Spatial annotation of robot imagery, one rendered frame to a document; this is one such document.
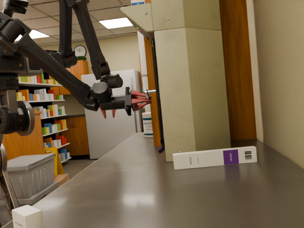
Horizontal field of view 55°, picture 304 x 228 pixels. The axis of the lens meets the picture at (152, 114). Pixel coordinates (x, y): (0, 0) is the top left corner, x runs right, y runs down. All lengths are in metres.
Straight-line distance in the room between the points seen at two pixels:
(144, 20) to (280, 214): 0.77
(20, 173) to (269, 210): 2.73
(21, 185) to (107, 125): 3.35
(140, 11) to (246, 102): 0.66
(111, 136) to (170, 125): 5.18
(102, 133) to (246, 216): 5.74
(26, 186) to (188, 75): 2.38
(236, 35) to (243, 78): 0.20
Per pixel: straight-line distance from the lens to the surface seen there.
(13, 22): 1.16
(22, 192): 3.19
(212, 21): 1.19
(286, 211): 0.63
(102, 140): 6.28
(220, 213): 0.61
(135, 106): 1.17
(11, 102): 1.72
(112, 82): 1.50
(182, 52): 1.06
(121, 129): 6.13
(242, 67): 1.45
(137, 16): 1.11
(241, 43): 1.46
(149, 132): 1.77
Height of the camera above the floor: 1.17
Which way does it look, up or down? 3 degrees down
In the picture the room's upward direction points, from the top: 5 degrees counter-clockwise
